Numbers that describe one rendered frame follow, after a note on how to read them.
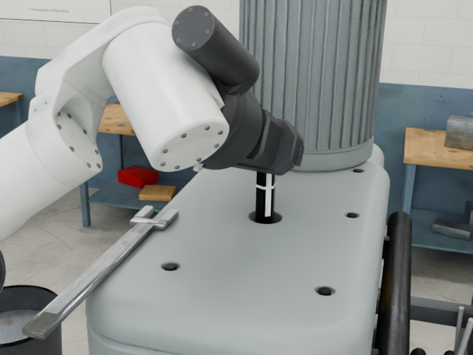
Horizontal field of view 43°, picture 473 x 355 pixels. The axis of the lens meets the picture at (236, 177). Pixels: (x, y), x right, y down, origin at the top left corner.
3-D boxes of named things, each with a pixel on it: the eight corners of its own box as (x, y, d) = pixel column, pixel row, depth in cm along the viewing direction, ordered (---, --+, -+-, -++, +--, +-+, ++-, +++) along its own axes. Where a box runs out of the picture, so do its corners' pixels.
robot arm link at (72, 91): (224, 108, 49) (89, 196, 50) (177, 27, 52) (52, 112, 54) (194, 76, 43) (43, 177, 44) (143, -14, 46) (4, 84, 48)
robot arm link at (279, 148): (187, 179, 67) (129, 156, 56) (207, 97, 68) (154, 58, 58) (293, 200, 62) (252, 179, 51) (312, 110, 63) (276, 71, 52)
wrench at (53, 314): (55, 344, 45) (54, 334, 45) (10, 334, 46) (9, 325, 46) (178, 215, 67) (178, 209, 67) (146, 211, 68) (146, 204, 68)
